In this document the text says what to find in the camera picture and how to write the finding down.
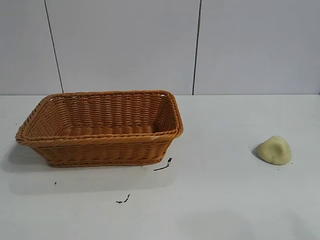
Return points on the brown woven wicker basket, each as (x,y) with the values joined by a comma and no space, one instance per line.
(100,150)

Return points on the pale yellow egg yolk pastry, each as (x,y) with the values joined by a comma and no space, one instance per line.
(275,151)

